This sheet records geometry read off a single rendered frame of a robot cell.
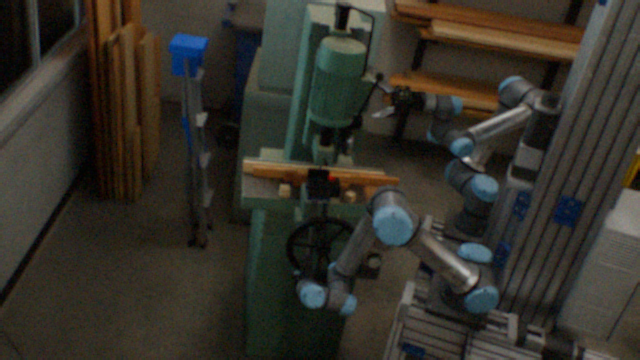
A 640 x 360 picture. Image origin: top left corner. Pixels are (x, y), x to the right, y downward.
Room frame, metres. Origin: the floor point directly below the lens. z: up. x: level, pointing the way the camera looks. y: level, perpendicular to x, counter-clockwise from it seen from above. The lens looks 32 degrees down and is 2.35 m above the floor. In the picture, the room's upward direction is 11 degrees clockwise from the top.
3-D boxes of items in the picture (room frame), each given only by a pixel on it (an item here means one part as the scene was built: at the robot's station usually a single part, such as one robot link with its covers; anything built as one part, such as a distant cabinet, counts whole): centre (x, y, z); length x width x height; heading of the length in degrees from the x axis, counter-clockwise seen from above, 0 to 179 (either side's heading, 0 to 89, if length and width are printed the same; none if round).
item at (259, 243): (2.48, 0.04, 0.36); 0.58 x 0.45 x 0.71; 12
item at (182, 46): (2.98, 0.69, 0.58); 0.27 x 0.25 x 1.16; 94
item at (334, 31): (2.50, 0.04, 1.54); 0.08 x 0.08 x 0.17; 12
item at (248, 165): (2.38, 0.03, 0.93); 0.60 x 0.02 x 0.05; 102
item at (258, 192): (2.26, 0.00, 0.87); 0.61 x 0.30 x 0.06; 102
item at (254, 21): (4.25, 0.52, 0.48); 0.64 x 0.54 x 0.97; 97
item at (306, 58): (2.65, 0.07, 1.16); 0.22 x 0.22 x 0.72; 12
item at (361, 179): (2.37, -0.02, 0.92); 0.62 x 0.02 x 0.04; 102
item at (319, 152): (2.38, 0.01, 1.03); 0.14 x 0.07 x 0.09; 12
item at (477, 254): (1.86, -0.58, 0.98); 0.13 x 0.12 x 0.14; 5
